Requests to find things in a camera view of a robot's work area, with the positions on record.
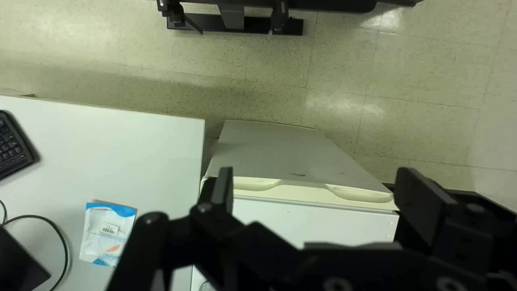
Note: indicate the black flat device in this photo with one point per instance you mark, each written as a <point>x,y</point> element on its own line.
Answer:
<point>17,268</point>

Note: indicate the white cabinet box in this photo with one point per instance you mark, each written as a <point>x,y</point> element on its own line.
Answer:
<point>301,163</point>

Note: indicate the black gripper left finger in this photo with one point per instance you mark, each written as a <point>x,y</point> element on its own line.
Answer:
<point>220,197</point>

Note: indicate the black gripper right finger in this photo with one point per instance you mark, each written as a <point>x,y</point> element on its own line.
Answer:
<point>426,203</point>

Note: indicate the black rounded furniture piece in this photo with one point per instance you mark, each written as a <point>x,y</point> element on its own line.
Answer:
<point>345,4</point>

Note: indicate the black computer keyboard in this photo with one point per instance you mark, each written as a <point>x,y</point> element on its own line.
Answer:
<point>12,147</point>

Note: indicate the blue white paper packet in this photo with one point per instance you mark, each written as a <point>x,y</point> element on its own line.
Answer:
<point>107,232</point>

